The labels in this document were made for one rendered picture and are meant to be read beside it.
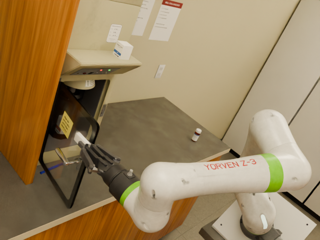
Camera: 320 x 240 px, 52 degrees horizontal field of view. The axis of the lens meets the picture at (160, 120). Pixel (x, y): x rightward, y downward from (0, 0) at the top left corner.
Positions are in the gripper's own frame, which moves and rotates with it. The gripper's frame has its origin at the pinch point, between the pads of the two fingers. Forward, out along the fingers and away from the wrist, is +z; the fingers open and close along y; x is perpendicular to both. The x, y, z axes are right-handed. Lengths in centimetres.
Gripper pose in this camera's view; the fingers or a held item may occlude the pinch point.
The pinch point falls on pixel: (82, 141)
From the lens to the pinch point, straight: 113.3
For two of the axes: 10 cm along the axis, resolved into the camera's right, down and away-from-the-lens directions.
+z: -6.8, -5.6, 4.8
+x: -3.6, 8.2, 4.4
